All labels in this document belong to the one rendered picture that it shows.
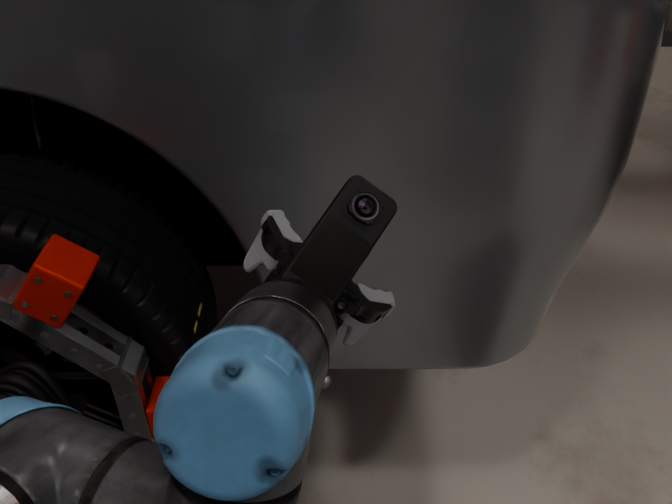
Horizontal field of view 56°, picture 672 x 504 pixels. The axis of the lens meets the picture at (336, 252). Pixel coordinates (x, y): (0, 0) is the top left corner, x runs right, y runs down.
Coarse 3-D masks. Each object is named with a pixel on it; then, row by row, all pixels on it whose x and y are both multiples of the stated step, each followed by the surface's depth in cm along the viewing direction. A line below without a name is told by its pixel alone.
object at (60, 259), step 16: (48, 240) 86; (64, 240) 87; (48, 256) 83; (64, 256) 85; (80, 256) 87; (96, 256) 88; (32, 272) 82; (48, 272) 82; (64, 272) 83; (80, 272) 85; (32, 288) 83; (48, 288) 83; (64, 288) 83; (80, 288) 83; (16, 304) 85; (32, 304) 85; (48, 304) 85; (64, 304) 85; (48, 320) 86; (64, 320) 87
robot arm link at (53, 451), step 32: (0, 416) 40; (32, 416) 40; (64, 416) 41; (0, 448) 38; (32, 448) 38; (64, 448) 38; (96, 448) 38; (0, 480) 35; (32, 480) 36; (64, 480) 37; (96, 480) 37
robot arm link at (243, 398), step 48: (240, 336) 33; (288, 336) 34; (192, 384) 30; (240, 384) 29; (288, 384) 31; (192, 432) 30; (240, 432) 30; (288, 432) 30; (192, 480) 30; (240, 480) 30; (288, 480) 34
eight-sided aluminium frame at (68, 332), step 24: (0, 264) 88; (0, 288) 85; (0, 312) 85; (72, 312) 91; (48, 336) 89; (72, 336) 89; (96, 336) 94; (120, 336) 95; (72, 360) 91; (96, 360) 91; (120, 360) 92; (144, 360) 97; (120, 384) 93; (144, 384) 100; (120, 408) 97; (144, 408) 98; (144, 432) 100
